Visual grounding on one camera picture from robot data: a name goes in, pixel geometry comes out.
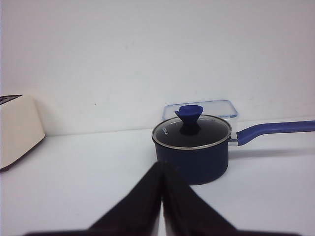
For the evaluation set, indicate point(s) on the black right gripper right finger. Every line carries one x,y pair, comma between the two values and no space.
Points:
186,214

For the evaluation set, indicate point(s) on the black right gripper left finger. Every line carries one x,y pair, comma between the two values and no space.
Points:
137,214

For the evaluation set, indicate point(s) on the dark blue saucepan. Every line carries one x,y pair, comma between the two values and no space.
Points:
202,166

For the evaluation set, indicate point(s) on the glass lid blue knob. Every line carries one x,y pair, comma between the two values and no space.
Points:
190,130

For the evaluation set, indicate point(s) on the clear plastic food container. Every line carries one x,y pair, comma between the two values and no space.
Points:
219,108

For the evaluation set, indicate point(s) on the cream white toaster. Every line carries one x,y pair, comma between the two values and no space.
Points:
21,128

